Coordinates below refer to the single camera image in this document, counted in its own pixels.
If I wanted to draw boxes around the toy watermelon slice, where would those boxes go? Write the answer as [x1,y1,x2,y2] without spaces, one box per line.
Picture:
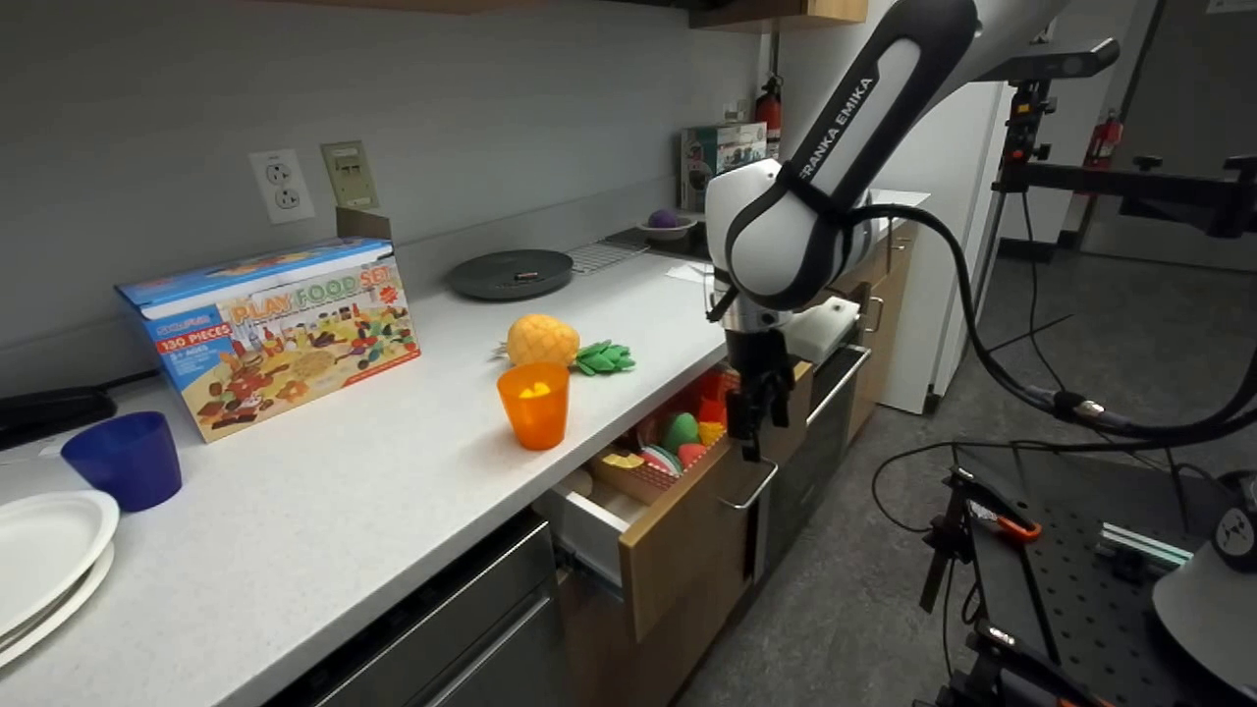
[637,439,684,482]

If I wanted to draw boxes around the black stereo camera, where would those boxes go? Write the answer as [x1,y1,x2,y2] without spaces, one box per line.
[972,36,1123,85]

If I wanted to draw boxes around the pineapple plush toy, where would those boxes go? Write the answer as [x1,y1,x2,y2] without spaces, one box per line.
[492,309,639,383]

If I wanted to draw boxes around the green picture box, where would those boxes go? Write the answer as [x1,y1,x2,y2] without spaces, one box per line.
[674,119,773,216]

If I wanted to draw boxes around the black robot cable hose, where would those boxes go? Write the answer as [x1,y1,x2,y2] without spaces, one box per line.
[838,199,1257,457]

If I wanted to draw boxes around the dark under-counter appliance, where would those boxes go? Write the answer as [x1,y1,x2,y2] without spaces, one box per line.
[749,342,872,582]

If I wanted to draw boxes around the black perforated table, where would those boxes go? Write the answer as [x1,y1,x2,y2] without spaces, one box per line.
[959,466,1257,707]

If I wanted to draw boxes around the grey round disc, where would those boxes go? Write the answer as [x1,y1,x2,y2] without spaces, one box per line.
[1152,541,1257,702]

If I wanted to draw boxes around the red fire extinguisher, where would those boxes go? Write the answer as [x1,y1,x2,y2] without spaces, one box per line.
[749,71,789,151]

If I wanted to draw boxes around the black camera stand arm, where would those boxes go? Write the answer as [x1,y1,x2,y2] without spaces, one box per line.
[995,74,1257,244]

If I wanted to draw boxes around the wooden base cabinets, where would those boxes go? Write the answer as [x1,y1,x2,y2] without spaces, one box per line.
[555,214,920,707]

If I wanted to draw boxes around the wooden upper wall cabinet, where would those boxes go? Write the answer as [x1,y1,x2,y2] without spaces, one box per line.
[684,0,876,30]

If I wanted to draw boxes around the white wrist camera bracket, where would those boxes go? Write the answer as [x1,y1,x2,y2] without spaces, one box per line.
[781,294,868,368]

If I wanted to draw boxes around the orange handled tool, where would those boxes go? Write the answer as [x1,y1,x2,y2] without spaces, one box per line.
[962,502,1047,546]

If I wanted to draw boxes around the white plate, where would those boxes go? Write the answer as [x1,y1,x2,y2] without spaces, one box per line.
[0,541,123,675]
[0,489,124,646]

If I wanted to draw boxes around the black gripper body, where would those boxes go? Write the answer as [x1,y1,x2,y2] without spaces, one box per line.
[721,325,796,398]

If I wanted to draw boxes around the black round pan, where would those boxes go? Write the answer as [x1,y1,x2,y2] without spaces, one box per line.
[445,248,576,305]

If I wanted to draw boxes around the black flat device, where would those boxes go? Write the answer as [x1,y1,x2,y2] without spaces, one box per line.
[0,368,163,457]

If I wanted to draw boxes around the red wall-mounted device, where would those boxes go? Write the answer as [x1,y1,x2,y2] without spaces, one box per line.
[1084,114,1132,172]

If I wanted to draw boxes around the grey bowl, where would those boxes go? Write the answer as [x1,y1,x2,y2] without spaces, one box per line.
[637,214,712,257]

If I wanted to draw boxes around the black round device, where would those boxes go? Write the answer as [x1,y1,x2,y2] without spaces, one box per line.
[1204,466,1257,572]

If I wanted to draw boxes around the colourful toy food box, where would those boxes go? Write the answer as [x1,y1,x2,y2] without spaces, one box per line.
[115,235,423,444]

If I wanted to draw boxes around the black clamp stand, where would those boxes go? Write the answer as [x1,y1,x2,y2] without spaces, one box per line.
[915,465,1052,707]

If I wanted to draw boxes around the white drawer with wooden front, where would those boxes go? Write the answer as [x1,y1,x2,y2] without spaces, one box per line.
[533,363,787,646]

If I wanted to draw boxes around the orange translucent plastic cup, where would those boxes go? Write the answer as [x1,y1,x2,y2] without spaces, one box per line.
[492,363,572,457]

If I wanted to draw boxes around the white refrigerator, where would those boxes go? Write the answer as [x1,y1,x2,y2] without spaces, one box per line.
[868,79,1020,415]

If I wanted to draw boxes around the grey dishwasher front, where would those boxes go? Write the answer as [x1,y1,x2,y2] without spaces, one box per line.
[268,507,572,707]

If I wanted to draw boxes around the white wall outlet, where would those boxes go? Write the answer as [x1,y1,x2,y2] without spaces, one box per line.
[248,146,318,229]

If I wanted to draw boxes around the white teal strip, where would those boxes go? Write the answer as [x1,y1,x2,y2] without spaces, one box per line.
[1094,519,1196,569]

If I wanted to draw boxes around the small brown box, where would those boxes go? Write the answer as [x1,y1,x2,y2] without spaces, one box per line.
[333,206,396,248]

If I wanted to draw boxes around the green toy pear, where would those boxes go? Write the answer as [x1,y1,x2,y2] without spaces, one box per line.
[658,409,703,457]

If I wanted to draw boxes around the dark blue plastic cup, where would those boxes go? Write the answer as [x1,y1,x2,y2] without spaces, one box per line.
[57,409,184,515]

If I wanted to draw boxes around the beige wall switch plate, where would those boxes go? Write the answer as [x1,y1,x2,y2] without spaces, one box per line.
[318,138,381,214]

